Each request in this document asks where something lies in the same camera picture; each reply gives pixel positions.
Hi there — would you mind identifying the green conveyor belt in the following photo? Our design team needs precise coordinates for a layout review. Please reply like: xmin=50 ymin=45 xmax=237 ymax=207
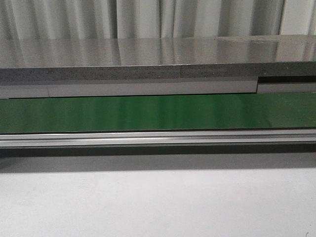
xmin=0 ymin=93 xmax=316 ymax=134

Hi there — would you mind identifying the grey conveyor rear rail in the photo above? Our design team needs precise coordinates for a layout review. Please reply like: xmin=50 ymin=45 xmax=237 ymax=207
xmin=0 ymin=76 xmax=316 ymax=99

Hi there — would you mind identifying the aluminium conveyor front rail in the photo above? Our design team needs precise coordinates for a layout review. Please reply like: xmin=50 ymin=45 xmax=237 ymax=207
xmin=0 ymin=128 xmax=316 ymax=157

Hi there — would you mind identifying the white pleated curtain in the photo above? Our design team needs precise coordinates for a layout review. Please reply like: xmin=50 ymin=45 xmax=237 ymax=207
xmin=0 ymin=0 xmax=316 ymax=40

